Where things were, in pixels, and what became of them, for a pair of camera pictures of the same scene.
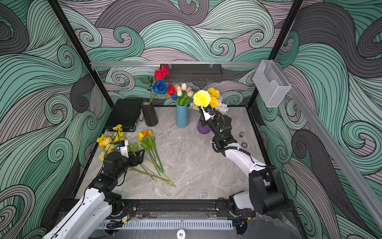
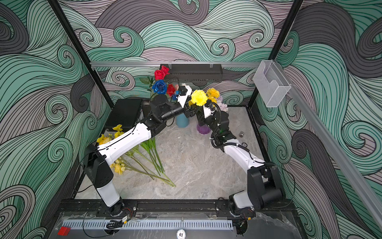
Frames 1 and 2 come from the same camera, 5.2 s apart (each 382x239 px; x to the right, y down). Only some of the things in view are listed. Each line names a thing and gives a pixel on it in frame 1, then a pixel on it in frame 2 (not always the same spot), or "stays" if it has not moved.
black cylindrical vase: x=150 y=115 stays
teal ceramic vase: x=182 y=115 stays
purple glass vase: x=204 y=129 stays
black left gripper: x=138 y=159 to x=190 y=112
